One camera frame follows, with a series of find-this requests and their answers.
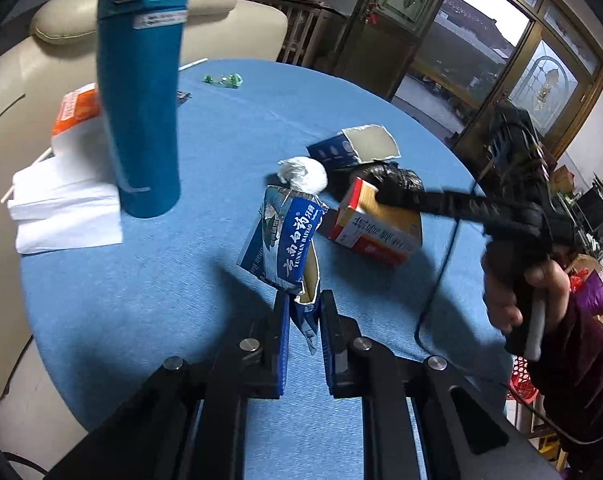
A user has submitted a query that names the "torn blue toothpaste box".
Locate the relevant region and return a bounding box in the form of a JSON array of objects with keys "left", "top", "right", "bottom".
[{"left": 236, "top": 184, "right": 329, "bottom": 356}]

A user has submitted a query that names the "torn blue and white box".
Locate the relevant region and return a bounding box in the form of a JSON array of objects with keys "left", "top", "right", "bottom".
[{"left": 306, "top": 124, "right": 401, "bottom": 168}]

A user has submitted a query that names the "tall blue cylindrical canister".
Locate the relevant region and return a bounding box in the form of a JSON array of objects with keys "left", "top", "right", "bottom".
[{"left": 95, "top": 0, "right": 202, "bottom": 220}]

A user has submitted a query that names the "open wooden glass door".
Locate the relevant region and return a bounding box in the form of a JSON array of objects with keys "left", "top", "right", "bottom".
[{"left": 334, "top": 0, "right": 459, "bottom": 101}]

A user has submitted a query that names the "wooden baby crib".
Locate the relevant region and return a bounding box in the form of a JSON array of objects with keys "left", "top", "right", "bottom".
[{"left": 276, "top": 0, "right": 349, "bottom": 68}]

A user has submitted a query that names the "computer monitor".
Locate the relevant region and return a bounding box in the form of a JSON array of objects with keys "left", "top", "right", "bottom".
[{"left": 575, "top": 180, "right": 603, "bottom": 241}]

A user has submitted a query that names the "black cable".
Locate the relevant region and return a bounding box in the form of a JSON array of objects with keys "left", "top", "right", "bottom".
[{"left": 414, "top": 170, "right": 603, "bottom": 447}]

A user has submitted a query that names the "red mesh basket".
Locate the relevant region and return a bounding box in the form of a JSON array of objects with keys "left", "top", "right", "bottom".
[{"left": 504, "top": 355, "right": 539, "bottom": 403}]

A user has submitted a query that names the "stack of white tissues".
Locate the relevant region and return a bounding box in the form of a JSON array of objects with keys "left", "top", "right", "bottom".
[{"left": 8, "top": 150, "right": 124, "bottom": 256}]

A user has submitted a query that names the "orange and red medicine box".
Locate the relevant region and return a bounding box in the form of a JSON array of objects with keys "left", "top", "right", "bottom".
[{"left": 317, "top": 177, "right": 423, "bottom": 267}]

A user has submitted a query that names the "person's right hand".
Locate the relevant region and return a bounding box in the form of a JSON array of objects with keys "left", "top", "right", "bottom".
[{"left": 481, "top": 249, "right": 573, "bottom": 336}]

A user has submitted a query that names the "orange package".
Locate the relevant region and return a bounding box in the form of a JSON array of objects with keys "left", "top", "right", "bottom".
[{"left": 51, "top": 82, "right": 102, "bottom": 156}]

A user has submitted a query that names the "blue tablecloth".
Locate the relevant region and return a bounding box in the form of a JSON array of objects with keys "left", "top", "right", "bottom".
[{"left": 20, "top": 57, "right": 515, "bottom": 480}]

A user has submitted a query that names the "person's right forearm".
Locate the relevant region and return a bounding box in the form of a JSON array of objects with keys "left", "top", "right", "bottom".
[{"left": 524, "top": 287, "right": 603, "bottom": 480}]

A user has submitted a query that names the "green candy wrapper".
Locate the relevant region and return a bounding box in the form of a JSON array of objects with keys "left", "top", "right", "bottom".
[{"left": 202, "top": 73, "right": 244, "bottom": 88}]

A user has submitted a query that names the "white paper ball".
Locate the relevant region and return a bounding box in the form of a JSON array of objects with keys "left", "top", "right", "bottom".
[{"left": 277, "top": 156, "right": 329, "bottom": 193}]

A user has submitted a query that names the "black plastic bag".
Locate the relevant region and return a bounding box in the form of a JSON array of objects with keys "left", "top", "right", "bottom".
[{"left": 326, "top": 161, "right": 426, "bottom": 206}]

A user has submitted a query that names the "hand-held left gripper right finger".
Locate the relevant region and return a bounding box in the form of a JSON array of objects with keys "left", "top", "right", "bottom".
[{"left": 319, "top": 289, "right": 565, "bottom": 480}]

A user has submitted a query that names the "closed wooden glass door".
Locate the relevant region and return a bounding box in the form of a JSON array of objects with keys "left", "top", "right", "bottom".
[{"left": 456, "top": 0, "right": 603, "bottom": 161}]

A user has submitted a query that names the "cream leather sofa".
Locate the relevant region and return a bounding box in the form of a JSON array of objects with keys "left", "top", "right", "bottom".
[{"left": 0, "top": 0, "right": 289, "bottom": 431}]

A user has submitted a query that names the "red plastic bag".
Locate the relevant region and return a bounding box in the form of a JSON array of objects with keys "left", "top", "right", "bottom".
[{"left": 569, "top": 255, "right": 603, "bottom": 313}]

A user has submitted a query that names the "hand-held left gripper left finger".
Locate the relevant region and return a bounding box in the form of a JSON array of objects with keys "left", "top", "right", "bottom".
[{"left": 46, "top": 290, "right": 290, "bottom": 480}]

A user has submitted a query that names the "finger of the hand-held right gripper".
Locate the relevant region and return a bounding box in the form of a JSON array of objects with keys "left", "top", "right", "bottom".
[{"left": 375, "top": 186, "right": 545, "bottom": 237}]

